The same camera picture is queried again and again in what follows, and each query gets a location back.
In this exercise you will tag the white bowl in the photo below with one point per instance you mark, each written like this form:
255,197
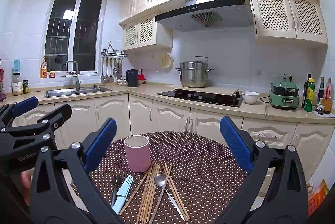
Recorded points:
250,97

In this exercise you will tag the green electric cooker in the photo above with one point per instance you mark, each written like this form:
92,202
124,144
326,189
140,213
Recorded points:
284,94

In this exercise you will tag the black range hood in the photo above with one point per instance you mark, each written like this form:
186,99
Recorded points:
209,11

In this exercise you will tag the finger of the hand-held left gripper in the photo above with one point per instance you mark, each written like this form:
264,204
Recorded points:
60,111
26,106

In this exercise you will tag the dark sauce bottle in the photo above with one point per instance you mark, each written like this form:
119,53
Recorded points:
320,95

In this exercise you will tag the stainless steel sink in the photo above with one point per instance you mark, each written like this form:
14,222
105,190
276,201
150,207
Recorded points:
60,93

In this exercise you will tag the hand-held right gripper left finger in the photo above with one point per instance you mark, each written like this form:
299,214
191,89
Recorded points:
102,140

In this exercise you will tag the cream lower kitchen cabinets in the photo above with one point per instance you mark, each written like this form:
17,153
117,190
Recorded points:
167,119

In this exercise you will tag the hanging metal ladle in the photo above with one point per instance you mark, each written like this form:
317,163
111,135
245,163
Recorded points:
104,77

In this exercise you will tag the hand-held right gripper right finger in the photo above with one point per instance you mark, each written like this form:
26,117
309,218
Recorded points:
235,144

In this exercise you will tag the hanging metal spatula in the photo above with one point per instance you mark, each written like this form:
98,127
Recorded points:
111,78

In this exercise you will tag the white capped jar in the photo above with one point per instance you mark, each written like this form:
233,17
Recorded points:
17,86

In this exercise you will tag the person's left hand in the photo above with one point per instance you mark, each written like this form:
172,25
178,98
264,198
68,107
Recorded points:
25,184

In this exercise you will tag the large lattice door cabinet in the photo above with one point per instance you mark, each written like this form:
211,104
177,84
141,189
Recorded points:
288,17

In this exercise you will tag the metal spoon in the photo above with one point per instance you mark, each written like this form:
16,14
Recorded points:
160,180
115,71

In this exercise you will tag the red container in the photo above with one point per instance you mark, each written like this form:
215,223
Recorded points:
141,80

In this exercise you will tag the hanging metal spoon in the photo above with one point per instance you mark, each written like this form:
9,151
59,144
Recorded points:
115,71

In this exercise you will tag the hanging metal utensil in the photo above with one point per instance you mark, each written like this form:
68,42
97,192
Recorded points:
119,69

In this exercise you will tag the light blue sheathed knife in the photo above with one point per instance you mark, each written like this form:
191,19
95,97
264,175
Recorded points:
124,187

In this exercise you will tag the blue carton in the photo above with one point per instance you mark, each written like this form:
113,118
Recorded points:
17,66

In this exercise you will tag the metal faucet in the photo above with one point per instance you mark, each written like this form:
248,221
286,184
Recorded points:
77,77

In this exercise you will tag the small lattice door cabinet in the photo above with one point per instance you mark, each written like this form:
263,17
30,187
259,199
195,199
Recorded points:
145,31

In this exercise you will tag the cream round strainer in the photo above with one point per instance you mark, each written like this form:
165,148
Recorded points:
166,60

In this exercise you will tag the stacked white dishes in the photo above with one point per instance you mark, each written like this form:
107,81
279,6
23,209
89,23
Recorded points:
122,81

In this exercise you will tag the green yellow bottle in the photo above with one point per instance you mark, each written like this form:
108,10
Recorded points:
310,98

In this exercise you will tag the bunch of wooden chopsticks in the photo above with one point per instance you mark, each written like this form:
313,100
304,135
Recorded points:
150,187

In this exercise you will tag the white framed window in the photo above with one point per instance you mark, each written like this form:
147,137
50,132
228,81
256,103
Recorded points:
61,30

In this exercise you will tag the brown polka dot tablecloth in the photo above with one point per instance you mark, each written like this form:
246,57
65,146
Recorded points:
204,174

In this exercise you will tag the pink cup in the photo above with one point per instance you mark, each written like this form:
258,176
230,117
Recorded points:
137,156

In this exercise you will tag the dark blue kettle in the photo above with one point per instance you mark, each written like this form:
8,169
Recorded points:
132,78

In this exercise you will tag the black gas stove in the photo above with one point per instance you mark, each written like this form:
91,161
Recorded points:
204,99

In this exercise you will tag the stainless steel steamer pot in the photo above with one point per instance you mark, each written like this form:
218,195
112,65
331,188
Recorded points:
193,74

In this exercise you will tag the orange dish soap bottle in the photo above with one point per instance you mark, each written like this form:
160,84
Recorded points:
43,69

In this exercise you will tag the small green jar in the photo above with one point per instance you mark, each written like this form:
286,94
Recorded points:
25,87

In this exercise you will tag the dark olive oil bottle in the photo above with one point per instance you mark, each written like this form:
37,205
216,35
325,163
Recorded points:
305,90

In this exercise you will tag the small red jar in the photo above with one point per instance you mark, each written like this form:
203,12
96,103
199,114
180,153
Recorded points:
52,74

